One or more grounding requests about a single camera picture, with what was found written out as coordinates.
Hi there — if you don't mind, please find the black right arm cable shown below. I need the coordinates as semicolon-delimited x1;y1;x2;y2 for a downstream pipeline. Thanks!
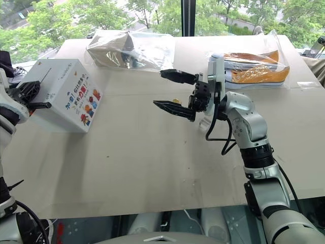
205;80;237;156

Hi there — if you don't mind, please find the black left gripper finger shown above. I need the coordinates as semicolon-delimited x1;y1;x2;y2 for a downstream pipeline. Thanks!
27;101;52;110
15;80;42;103

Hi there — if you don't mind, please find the white rounded robot leg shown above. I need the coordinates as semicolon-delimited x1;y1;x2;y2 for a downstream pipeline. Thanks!
200;207;232;243
132;212;165;236

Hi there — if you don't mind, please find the thin white cable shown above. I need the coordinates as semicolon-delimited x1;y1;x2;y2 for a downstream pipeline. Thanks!
182;208;202;227

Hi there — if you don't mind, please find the orange canvas sneaker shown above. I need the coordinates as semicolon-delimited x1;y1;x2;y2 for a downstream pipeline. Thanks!
224;65;290;88
222;50;280;70

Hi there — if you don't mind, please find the clear bag with cardboard box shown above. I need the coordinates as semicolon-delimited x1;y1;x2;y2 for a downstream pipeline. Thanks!
84;28;176;71

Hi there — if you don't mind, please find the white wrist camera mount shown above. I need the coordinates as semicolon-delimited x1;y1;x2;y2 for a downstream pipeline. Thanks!
199;53;226;131
0;68;30;124

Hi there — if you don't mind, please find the clear bag with orange shoes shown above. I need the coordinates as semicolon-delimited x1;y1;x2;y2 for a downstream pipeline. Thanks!
207;29;293;90

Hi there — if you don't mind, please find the black window frame post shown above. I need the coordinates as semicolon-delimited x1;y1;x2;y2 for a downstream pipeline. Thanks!
180;0;196;37

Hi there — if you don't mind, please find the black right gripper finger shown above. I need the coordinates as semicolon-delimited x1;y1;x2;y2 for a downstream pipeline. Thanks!
159;68;199;86
152;100;197;123

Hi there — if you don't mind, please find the white box with colourful print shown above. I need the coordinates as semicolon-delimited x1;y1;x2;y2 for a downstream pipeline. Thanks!
23;58;104;134

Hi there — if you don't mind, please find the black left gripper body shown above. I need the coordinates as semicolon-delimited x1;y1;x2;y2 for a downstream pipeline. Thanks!
9;87;22;103

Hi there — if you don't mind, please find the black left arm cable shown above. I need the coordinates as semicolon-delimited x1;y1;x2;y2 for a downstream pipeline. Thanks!
0;179;51;244

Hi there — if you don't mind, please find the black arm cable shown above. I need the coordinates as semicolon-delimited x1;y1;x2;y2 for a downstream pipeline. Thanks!
0;179;51;244
205;80;237;156

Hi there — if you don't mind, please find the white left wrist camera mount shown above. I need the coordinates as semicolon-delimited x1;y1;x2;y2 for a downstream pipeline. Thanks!
0;68;30;124

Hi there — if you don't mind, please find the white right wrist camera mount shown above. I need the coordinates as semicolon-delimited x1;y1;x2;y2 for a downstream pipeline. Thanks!
199;53;226;131

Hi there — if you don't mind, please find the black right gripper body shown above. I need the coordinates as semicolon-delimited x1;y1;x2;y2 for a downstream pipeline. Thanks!
188;73;212;113

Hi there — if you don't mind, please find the beige fabric seat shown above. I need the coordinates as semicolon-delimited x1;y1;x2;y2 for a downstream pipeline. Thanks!
301;56;325;88

